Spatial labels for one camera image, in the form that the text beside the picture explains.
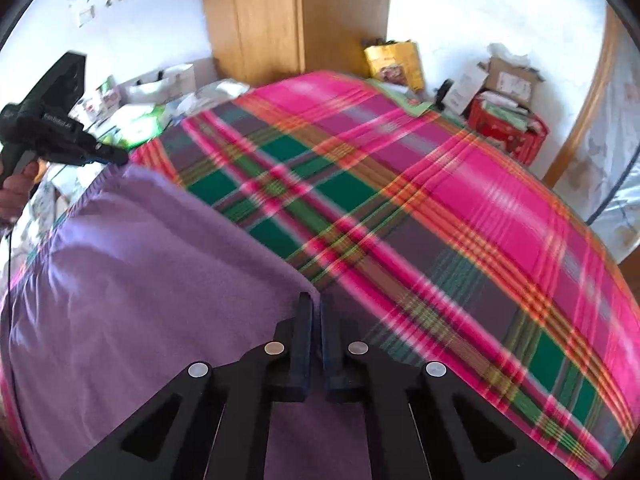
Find yellow bag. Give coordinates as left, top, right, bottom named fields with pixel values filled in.
left=364, top=40, right=426, bottom=92

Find red basket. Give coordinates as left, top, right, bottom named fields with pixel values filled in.
left=467, top=92, right=550, bottom=166

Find person's left hand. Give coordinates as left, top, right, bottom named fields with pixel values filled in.
left=0, top=160, right=43, bottom=221

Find small black object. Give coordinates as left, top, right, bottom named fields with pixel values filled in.
left=434, top=79, right=455, bottom=111

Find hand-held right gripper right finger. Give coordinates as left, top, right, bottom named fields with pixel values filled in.
left=320, top=294, right=576, bottom=480

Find white carton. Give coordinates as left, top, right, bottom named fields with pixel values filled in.
left=442, top=62, right=488, bottom=113

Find wooden wardrobe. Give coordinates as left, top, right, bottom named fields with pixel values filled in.
left=199, top=0, right=393, bottom=88

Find pink green plaid blanket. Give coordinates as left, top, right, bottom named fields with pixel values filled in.
left=0, top=71, right=633, bottom=480

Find white paper bag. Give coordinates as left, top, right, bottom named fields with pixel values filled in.
left=122, top=63, right=198, bottom=106

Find green tissue pack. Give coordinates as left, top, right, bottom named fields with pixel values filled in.
left=102, top=105, right=173, bottom=148

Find printed plastic door curtain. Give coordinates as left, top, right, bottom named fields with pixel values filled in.
left=552, top=25, right=640, bottom=263

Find light green cloth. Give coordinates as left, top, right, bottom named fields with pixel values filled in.
left=395, top=92, right=435, bottom=117

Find cardboard box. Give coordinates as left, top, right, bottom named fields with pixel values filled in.
left=477, top=42, right=546, bottom=108

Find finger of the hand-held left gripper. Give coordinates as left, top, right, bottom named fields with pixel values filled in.
left=70, top=132, right=131, bottom=167

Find wooden door frame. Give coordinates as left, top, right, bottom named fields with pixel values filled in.
left=542, top=5, right=631, bottom=188

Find purple fleece pants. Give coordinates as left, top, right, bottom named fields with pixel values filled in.
left=0, top=164, right=373, bottom=480

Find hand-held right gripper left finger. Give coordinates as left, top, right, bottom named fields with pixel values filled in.
left=60, top=291, right=315, bottom=480

